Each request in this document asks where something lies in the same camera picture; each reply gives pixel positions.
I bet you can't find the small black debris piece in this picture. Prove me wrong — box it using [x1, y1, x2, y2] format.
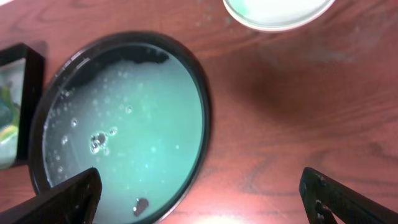
[133, 198, 149, 217]

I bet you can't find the round dark teal tray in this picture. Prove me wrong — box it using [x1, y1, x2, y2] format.
[29, 31, 211, 223]

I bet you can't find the rectangular green tray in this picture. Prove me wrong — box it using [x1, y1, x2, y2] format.
[1, 43, 45, 170]

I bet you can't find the mint plate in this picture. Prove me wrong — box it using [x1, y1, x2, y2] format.
[223, 0, 335, 32]

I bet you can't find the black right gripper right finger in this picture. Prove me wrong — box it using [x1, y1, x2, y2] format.
[299, 167, 397, 224]

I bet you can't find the green scrub sponge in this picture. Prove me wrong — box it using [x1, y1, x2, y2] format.
[1, 85, 21, 142]

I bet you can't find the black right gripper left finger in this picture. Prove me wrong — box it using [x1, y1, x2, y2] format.
[1, 167, 102, 224]

